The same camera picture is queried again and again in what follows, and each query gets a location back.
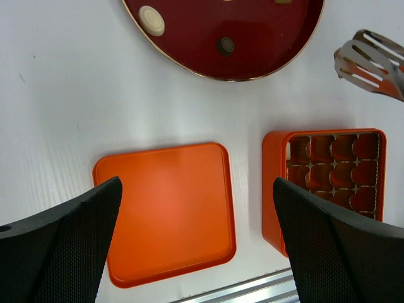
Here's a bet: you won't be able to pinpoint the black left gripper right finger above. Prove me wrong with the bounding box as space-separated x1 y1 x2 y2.
273 177 403 302

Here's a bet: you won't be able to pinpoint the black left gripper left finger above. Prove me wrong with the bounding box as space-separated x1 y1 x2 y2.
1 177 122 302

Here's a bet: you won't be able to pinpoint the silver metal tongs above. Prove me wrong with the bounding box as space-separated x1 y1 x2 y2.
333 29 403 101

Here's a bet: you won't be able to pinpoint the caramel brown chocolate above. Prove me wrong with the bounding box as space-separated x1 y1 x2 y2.
274 0 292 4

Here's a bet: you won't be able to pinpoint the orange chocolate box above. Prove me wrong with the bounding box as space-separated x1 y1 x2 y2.
262 128 387 256

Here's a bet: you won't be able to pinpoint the dark round chocolate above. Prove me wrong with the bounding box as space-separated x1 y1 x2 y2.
217 37 235 56

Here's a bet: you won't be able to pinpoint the white round chocolate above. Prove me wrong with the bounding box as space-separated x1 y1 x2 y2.
138 5 165 37

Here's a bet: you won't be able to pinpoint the orange box lid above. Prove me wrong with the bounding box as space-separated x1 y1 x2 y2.
92 143 237 288

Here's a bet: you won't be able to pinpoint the round dark red tray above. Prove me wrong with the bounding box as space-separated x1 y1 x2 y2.
123 1 325 82

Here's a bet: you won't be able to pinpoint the aluminium mounting rail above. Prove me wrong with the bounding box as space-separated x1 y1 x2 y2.
180 268 299 303

